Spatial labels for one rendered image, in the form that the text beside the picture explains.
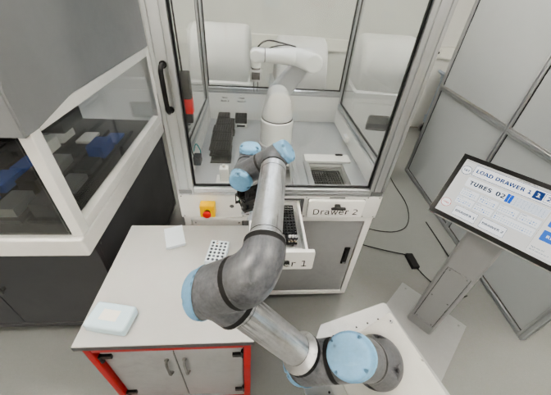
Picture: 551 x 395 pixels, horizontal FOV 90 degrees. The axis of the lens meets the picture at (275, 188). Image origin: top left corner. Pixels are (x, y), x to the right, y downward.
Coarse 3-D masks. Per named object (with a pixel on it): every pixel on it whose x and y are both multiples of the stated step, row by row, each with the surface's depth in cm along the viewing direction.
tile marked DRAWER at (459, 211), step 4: (456, 208) 125; (460, 208) 124; (464, 208) 124; (452, 212) 126; (456, 212) 125; (460, 212) 124; (464, 212) 123; (468, 212) 123; (472, 212) 122; (460, 216) 124; (464, 216) 123; (468, 216) 122; (472, 216) 122; (476, 216) 121; (468, 220) 122; (472, 220) 121
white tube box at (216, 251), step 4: (212, 240) 129; (212, 244) 127; (216, 244) 127; (220, 244) 127; (224, 244) 127; (228, 244) 127; (208, 248) 125; (212, 248) 126; (216, 248) 125; (220, 248) 125; (224, 248) 125; (228, 248) 128; (208, 252) 123; (212, 252) 123; (216, 252) 123; (220, 252) 124; (224, 252) 124; (208, 256) 123; (212, 256) 123; (216, 256) 122; (220, 256) 122; (224, 256) 122; (208, 260) 120; (212, 260) 122; (216, 260) 121
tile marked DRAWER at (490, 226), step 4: (480, 220) 120; (484, 220) 119; (488, 220) 118; (480, 224) 119; (484, 224) 119; (488, 224) 118; (492, 224) 117; (496, 224) 117; (484, 228) 119; (488, 228) 118; (492, 228) 117; (496, 228) 116; (500, 228) 116; (504, 228) 115; (492, 232) 117; (496, 232) 116; (500, 232) 115; (504, 232) 115; (500, 236) 115
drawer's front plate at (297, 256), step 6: (288, 252) 109; (294, 252) 110; (300, 252) 110; (306, 252) 110; (312, 252) 110; (288, 258) 112; (294, 258) 112; (300, 258) 112; (306, 258) 112; (312, 258) 113; (294, 264) 114; (300, 264) 114; (306, 264) 115; (312, 264) 115
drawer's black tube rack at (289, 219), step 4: (284, 208) 134; (288, 208) 135; (292, 208) 135; (284, 212) 132; (288, 212) 132; (292, 212) 132; (284, 216) 134; (288, 216) 130; (292, 216) 134; (284, 220) 128; (288, 220) 128; (292, 220) 128; (284, 224) 126; (288, 224) 126; (292, 224) 126; (284, 228) 124; (288, 228) 125; (292, 228) 125; (284, 232) 122; (288, 232) 122; (292, 232) 122; (296, 232) 122; (288, 244) 121; (292, 244) 121; (296, 244) 121
